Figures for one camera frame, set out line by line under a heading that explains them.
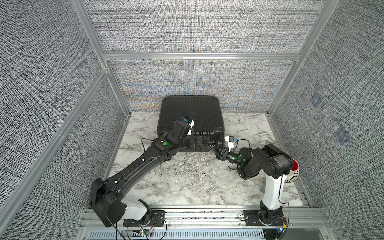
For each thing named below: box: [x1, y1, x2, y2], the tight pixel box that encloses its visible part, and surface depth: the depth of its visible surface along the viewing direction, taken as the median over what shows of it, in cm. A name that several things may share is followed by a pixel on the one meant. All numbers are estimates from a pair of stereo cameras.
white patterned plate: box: [284, 169, 300, 183], surface depth 86 cm
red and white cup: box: [290, 158, 300, 171], surface depth 84 cm
